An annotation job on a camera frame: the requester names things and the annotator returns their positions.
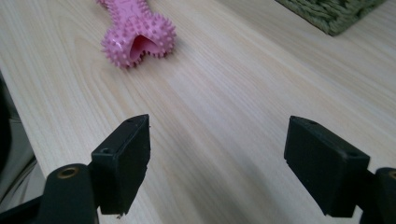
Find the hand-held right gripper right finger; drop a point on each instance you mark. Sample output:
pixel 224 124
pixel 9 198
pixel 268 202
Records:
pixel 323 168

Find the pink spiky bone toy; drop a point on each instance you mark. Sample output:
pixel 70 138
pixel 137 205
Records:
pixel 137 34

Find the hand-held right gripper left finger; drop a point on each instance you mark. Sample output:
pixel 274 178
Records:
pixel 124 168

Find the green woven basket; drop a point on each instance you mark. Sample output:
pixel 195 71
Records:
pixel 330 12

